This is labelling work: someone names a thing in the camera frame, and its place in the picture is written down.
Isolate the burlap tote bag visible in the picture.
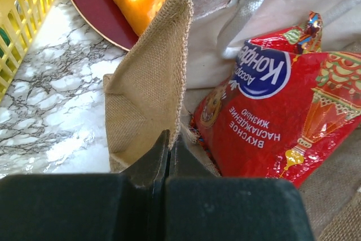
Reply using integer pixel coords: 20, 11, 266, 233
104, 0, 360, 240

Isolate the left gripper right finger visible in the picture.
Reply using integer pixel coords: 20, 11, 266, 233
169, 136, 216, 178

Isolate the dark red round plate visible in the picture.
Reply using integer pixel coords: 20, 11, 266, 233
60, 0, 230, 52

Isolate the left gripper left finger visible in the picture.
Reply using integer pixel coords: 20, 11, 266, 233
124, 130, 170, 190

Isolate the red Konfeti candy bag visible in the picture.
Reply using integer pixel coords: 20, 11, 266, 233
190, 12, 360, 186

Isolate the yellow plastic shopping basket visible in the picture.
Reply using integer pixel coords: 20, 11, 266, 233
1, 0, 54, 98

